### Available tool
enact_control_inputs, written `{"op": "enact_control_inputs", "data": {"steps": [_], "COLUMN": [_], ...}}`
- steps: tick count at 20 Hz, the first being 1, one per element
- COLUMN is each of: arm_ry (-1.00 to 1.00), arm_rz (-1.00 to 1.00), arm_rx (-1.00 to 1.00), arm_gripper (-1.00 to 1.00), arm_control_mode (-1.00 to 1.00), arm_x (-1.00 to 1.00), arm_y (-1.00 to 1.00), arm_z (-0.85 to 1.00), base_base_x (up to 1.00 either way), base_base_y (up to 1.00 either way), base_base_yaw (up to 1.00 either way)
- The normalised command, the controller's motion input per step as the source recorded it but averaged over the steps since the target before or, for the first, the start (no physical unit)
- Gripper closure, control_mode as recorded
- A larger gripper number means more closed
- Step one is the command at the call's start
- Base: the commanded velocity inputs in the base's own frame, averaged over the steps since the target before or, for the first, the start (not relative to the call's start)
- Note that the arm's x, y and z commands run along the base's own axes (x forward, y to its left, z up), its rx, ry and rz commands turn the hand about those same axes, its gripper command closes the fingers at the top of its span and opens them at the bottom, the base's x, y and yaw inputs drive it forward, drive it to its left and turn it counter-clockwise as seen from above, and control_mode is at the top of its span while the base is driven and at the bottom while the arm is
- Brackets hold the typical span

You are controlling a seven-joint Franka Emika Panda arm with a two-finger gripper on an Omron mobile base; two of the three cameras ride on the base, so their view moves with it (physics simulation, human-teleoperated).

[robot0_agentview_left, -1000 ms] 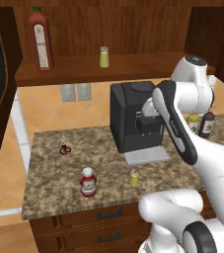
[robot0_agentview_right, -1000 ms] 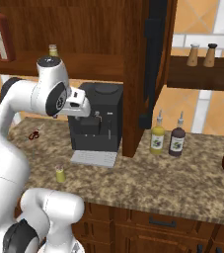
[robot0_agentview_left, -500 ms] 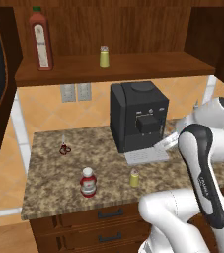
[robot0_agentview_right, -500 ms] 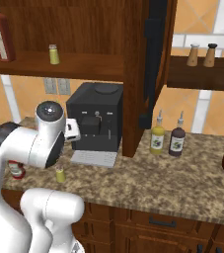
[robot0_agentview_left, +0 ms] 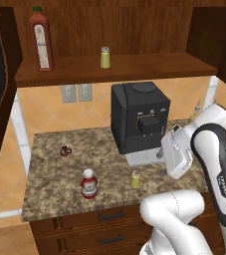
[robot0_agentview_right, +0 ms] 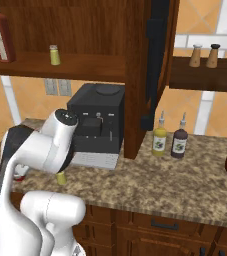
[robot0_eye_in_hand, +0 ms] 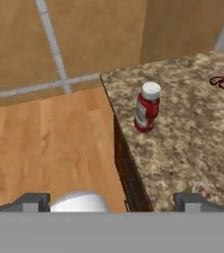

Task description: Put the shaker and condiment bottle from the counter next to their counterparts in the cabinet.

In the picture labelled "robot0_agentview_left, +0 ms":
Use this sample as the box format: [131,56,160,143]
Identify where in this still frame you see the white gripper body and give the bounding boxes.
[160,125,194,180]

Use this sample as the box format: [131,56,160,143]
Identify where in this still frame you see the yellow shaker with pale cap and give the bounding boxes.
[130,169,141,190]

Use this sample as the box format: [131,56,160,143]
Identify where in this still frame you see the short red condiment bottle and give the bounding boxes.
[80,167,99,200]

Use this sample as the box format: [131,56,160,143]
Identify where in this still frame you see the yellow-green shaker with silver cap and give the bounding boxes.
[100,46,112,70]

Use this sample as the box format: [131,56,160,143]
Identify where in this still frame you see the tall red sauce bottle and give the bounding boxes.
[29,6,55,73]

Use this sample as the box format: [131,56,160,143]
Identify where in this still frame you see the black coffee machine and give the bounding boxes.
[110,81,171,167]

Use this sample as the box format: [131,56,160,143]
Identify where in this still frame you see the wooden drawer front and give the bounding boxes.
[62,225,153,253]
[58,202,152,231]

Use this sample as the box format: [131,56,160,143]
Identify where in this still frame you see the black drawer handle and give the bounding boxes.
[98,209,126,222]
[99,233,124,246]

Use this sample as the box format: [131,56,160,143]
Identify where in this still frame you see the red-handled scissors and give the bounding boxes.
[59,134,74,157]

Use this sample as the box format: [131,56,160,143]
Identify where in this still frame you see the open wooden wall cabinet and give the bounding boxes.
[12,0,219,89]

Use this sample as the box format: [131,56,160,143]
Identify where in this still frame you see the grey wall outlet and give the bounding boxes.
[60,84,78,105]
[77,83,94,104]

